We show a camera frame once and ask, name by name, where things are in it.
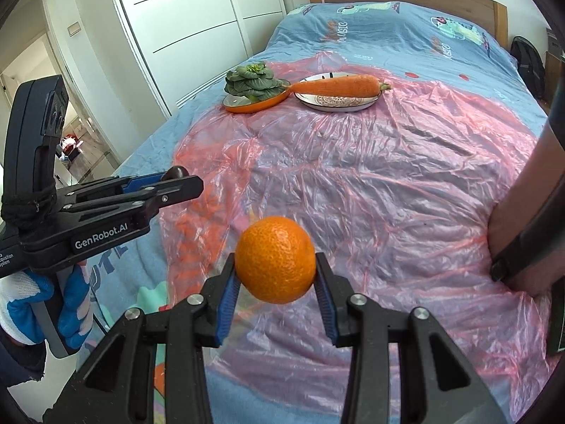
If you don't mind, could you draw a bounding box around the white wardrobe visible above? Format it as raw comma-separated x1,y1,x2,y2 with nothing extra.
103,0,287,118

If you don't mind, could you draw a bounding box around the carrot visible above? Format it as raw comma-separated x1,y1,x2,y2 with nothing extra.
287,76,393,99

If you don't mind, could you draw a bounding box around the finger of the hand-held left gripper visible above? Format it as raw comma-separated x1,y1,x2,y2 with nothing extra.
75,172,177,195
55,176,204,213

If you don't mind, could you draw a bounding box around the orange plate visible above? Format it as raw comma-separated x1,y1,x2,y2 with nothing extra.
223,79,292,114

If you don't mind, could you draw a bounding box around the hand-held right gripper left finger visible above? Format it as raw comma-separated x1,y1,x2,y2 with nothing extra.
42,252,243,424

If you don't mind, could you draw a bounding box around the black and steel kettle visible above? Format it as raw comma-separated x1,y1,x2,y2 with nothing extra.
488,117,565,299

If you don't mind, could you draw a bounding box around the pink plastic sheet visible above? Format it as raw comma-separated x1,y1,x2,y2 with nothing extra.
159,51,561,424

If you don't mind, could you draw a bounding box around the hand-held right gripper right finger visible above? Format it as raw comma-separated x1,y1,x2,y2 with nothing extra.
315,253,508,424

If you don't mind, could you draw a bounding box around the wooden drawer cabinet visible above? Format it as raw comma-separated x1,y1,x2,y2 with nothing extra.
545,48,565,104

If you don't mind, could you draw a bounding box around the person's left hand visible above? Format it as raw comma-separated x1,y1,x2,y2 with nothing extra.
0,265,95,349

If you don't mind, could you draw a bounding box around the green bok choy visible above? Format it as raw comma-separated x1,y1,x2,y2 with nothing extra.
224,64,285,102

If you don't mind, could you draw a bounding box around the black backpack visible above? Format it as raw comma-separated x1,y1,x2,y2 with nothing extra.
510,35,548,100

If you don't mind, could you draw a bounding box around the person's left forearm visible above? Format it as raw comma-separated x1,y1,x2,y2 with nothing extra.
0,327,47,391

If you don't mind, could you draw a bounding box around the orange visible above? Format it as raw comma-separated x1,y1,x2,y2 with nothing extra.
234,216,317,305

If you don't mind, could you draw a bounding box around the white patterned plate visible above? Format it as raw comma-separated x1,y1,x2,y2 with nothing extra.
293,73,380,112

